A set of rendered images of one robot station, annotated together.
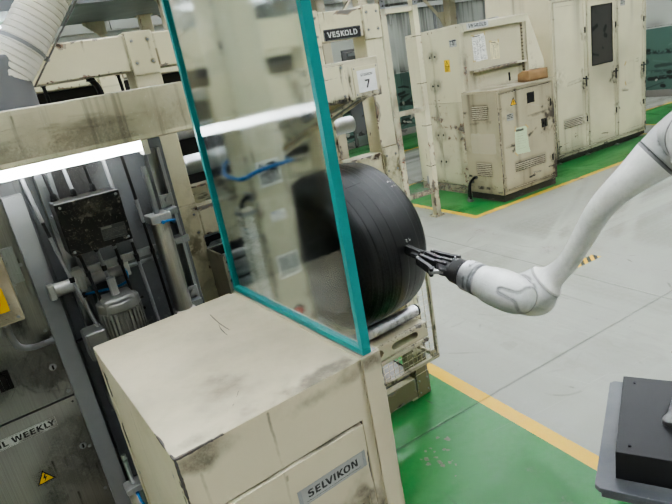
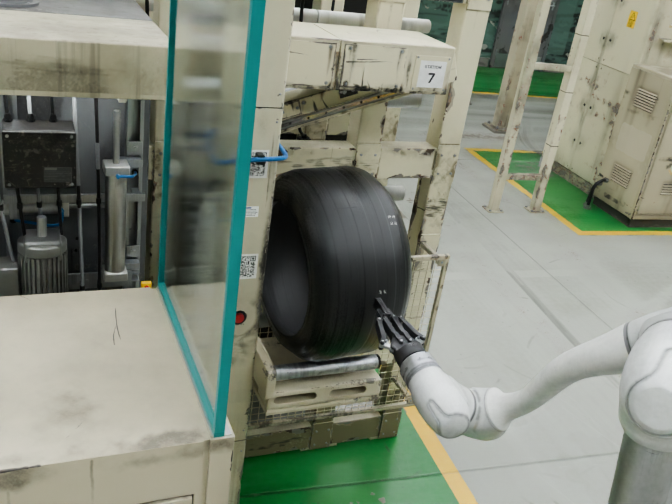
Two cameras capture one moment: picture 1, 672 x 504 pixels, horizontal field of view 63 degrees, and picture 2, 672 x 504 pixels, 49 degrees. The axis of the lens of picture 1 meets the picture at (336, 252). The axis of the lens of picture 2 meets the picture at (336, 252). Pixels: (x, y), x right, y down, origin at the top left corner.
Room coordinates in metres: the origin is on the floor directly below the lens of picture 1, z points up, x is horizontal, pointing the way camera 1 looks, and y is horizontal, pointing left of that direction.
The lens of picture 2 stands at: (-0.12, -0.29, 2.14)
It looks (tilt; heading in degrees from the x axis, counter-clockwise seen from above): 25 degrees down; 6
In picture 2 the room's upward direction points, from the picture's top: 9 degrees clockwise
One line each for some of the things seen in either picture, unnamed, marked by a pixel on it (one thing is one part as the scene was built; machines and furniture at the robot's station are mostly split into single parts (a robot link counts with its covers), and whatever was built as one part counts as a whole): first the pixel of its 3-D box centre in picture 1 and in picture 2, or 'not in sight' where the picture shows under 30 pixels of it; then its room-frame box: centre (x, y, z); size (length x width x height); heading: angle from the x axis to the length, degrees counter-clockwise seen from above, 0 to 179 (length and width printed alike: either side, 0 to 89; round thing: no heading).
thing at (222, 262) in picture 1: (246, 279); not in sight; (2.02, 0.37, 1.05); 0.20 x 0.15 x 0.30; 122
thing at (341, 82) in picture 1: (298, 90); (345, 57); (2.14, 0.03, 1.71); 0.61 x 0.25 x 0.15; 122
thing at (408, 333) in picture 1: (381, 345); (320, 385); (1.70, -0.10, 0.84); 0.36 x 0.09 x 0.06; 122
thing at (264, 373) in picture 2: not in sight; (251, 346); (1.72, 0.13, 0.90); 0.40 x 0.03 x 0.10; 32
